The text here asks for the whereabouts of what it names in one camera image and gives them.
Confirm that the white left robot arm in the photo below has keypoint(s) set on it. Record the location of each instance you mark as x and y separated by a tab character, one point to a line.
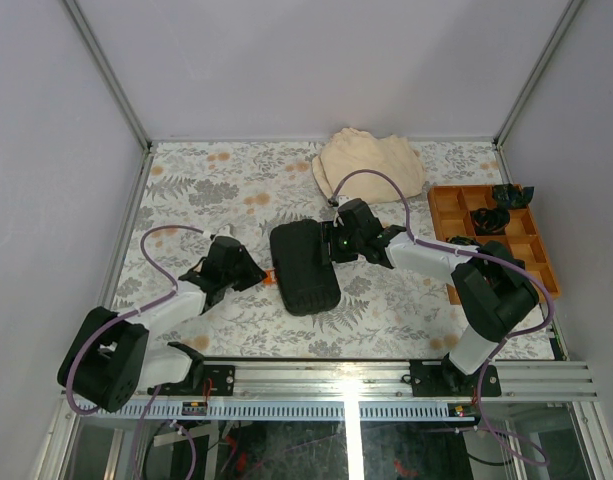
115	354

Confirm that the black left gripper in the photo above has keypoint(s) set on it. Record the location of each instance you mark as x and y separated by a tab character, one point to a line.
256	273

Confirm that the dark green tool case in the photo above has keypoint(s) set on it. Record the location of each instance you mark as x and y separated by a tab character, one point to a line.
307	283

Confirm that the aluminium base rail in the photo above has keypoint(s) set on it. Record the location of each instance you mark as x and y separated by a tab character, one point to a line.
412	389

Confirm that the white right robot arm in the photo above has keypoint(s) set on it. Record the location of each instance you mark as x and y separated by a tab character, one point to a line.
492	287

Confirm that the orange compartment tray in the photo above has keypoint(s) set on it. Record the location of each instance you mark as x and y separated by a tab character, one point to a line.
451	208

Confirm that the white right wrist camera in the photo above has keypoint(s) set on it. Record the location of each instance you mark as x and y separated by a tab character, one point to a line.
341	200

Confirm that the floral table mat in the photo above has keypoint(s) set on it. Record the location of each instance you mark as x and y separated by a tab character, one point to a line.
257	186

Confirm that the dark tape roll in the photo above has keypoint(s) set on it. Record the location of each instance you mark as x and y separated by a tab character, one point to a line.
512	197
490	221
463	241

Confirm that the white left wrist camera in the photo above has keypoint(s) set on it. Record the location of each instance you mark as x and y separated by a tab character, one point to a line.
227	230

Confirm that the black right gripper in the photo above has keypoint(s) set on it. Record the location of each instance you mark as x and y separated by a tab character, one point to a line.
328	235

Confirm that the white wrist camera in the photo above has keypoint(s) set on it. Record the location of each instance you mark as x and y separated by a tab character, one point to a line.
227	230
341	200

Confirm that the cream cloth bag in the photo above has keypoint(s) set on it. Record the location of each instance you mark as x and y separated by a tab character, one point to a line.
355	164

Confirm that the dark tape roll top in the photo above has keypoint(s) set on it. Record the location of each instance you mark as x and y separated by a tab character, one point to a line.
512	197

